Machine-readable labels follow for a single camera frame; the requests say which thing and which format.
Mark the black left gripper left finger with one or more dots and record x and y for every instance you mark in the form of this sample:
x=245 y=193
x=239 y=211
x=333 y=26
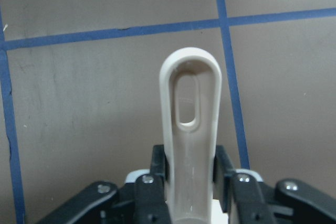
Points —
x=141 y=201

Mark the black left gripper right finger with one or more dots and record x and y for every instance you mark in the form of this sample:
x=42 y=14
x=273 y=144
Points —
x=246 y=198

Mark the beige plastic dustpan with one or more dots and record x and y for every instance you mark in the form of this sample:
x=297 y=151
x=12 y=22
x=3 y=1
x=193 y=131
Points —
x=189 y=147

